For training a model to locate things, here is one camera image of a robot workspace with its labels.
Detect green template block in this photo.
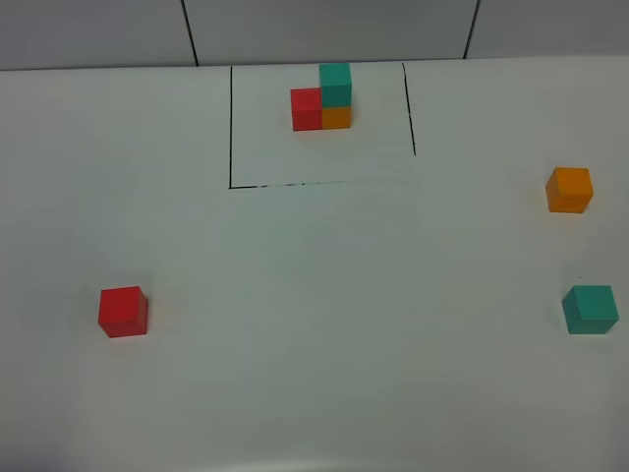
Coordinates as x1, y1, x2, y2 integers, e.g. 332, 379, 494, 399
318, 63, 353, 108

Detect orange template block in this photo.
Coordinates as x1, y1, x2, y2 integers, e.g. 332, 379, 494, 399
321, 106, 352, 130

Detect red template block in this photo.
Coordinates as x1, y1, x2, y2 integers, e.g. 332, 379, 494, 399
290, 88, 322, 132

